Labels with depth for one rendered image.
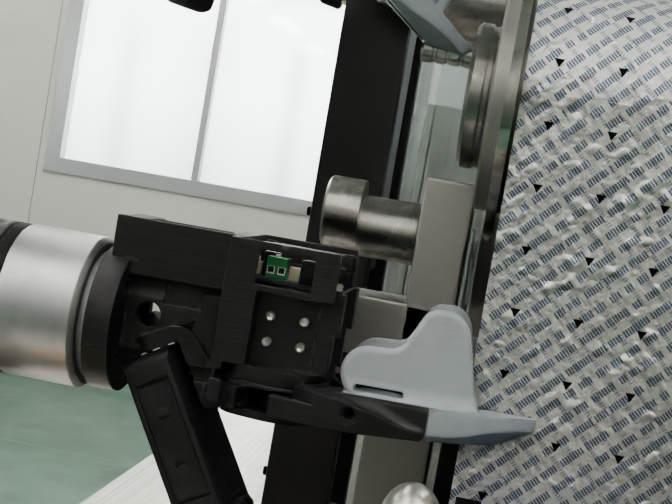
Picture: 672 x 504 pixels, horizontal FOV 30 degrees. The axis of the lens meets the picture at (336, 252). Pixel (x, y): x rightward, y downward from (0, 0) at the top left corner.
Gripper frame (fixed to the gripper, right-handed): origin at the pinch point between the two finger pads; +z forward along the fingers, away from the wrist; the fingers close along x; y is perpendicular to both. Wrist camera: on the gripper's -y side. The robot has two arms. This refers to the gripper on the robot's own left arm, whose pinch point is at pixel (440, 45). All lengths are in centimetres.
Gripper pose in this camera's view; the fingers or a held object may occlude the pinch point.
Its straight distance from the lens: 66.4
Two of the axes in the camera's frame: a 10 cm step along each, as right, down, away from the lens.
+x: 1.3, -0.3, 9.9
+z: 6.5, 7.6, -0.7
